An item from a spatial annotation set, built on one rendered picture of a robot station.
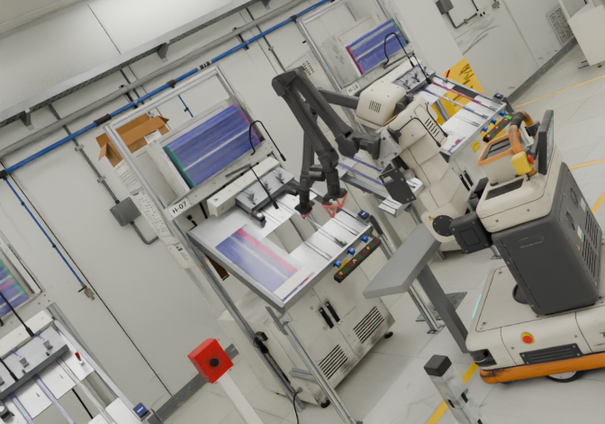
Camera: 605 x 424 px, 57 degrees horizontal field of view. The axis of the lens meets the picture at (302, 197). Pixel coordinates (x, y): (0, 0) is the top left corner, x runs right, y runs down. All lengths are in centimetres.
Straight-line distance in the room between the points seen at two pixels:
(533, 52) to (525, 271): 599
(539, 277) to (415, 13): 400
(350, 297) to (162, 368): 182
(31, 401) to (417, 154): 190
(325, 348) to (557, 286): 139
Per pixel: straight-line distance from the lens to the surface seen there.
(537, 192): 214
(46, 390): 270
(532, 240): 224
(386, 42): 406
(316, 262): 285
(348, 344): 328
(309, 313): 313
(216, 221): 308
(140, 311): 447
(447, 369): 87
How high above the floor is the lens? 154
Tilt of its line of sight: 10 degrees down
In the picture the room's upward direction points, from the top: 32 degrees counter-clockwise
